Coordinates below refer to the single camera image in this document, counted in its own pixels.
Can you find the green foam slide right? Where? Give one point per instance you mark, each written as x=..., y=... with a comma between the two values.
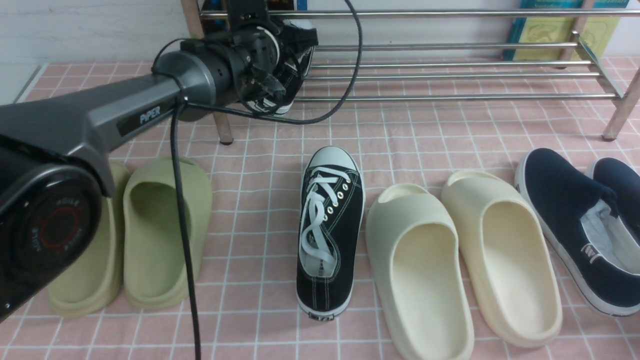
x=154, y=269

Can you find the black canvas sneaker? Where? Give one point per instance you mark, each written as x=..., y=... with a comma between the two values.
x=291, y=74
x=333, y=201

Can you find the green foam slide left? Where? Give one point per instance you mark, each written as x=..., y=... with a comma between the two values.
x=95, y=279

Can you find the navy slip-on shoe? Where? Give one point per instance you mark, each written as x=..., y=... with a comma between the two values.
x=625, y=182
x=580, y=219

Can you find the metal shoe rack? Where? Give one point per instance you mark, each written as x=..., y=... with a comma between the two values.
x=624, y=101

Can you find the green foam slide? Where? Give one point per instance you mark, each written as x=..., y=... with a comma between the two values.
x=154, y=269
x=95, y=279

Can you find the cream foam slide left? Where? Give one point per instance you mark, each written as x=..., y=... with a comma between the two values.
x=412, y=246

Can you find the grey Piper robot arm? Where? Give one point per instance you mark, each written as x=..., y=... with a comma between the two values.
x=54, y=152

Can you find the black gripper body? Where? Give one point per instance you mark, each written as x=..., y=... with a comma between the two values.
x=256, y=41

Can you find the cream foam slide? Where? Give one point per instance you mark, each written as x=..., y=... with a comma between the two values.
x=412, y=246
x=506, y=256

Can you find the navy slip-on shoe left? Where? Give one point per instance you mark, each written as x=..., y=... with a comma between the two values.
x=580, y=219

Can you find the navy slip-on shoe right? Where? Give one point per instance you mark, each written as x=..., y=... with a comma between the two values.
x=625, y=182

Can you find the black image processing book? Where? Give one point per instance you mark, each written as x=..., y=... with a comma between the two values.
x=215, y=25

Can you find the teal yellow book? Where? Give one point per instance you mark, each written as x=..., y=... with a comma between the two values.
x=597, y=33

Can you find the cream foam slide right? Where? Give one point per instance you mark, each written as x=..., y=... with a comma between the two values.
x=506, y=256

